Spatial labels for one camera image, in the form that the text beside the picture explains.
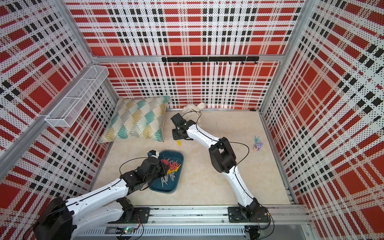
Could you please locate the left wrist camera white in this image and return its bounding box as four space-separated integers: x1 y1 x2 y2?
148 150 160 159

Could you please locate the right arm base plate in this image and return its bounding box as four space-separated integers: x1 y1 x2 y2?
228 207 270 224

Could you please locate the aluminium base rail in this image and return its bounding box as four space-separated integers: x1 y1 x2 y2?
140 205 311 226

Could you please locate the patterned cushion teal yellow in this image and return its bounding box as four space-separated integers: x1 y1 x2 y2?
100 96 171 143

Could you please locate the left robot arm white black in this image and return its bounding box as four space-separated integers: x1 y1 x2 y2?
32 154 170 240

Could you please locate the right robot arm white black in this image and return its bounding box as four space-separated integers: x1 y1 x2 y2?
172 121 262 220

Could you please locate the teal plastic storage box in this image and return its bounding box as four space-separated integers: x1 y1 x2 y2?
149 151 184 194

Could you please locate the black hook rail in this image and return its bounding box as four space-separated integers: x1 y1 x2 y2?
162 56 260 64

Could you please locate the white plush toy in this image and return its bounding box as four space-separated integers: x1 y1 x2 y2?
182 102 206 114

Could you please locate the green circuit board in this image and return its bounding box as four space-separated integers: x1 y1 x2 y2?
116 228 136 235

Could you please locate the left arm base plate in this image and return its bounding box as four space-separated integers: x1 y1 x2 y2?
120 208 151 224

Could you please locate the purple clothespin far right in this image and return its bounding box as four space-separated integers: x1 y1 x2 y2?
253 142 263 152

